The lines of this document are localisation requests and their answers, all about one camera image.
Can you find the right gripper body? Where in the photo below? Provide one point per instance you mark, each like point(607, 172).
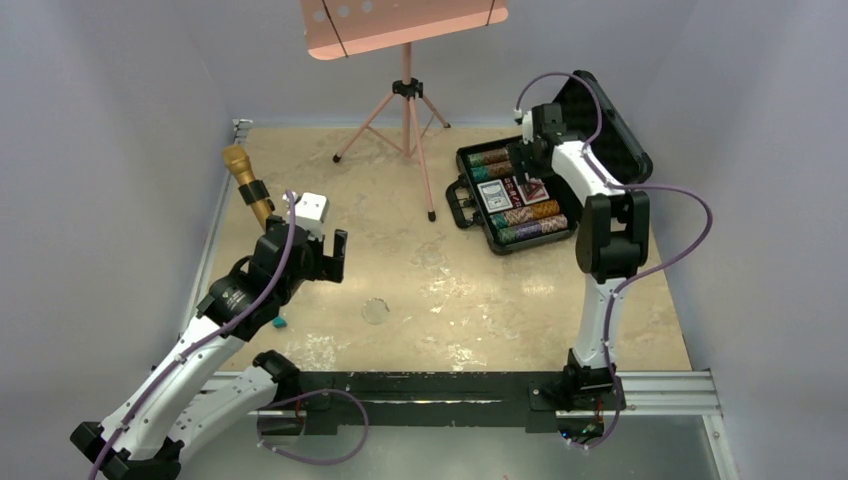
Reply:
point(535, 167)

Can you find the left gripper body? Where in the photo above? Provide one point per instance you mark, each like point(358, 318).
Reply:
point(312, 263)

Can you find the red playing card deck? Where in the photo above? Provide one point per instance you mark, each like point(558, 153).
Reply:
point(542, 194)

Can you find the blue playing card deck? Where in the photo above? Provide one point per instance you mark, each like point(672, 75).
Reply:
point(494, 196)

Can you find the clear round disc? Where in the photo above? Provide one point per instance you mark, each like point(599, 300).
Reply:
point(375, 311)

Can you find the black poker case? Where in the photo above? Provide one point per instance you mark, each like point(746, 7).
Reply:
point(585, 107)

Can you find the triangular all-in button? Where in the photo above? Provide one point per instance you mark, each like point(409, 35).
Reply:
point(528, 191)

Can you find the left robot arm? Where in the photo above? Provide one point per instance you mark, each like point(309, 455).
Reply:
point(164, 422)

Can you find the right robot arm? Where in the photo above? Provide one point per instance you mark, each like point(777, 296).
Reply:
point(611, 245)

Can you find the orange green chip row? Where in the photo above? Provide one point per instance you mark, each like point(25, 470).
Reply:
point(525, 214)

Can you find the teal curved plastic piece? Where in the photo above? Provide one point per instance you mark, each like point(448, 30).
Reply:
point(279, 322)

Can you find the gold microphone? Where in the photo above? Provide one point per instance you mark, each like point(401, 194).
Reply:
point(253, 191)

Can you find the pink music stand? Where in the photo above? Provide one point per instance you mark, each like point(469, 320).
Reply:
point(342, 29)

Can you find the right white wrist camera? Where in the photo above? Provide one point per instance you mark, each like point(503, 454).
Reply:
point(524, 118)

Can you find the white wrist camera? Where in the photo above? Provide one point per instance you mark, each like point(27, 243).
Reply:
point(311, 212)
point(524, 118)

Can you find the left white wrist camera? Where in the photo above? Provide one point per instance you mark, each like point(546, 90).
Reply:
point(311, 212)

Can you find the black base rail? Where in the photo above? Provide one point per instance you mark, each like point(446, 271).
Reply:
point(325, 401)

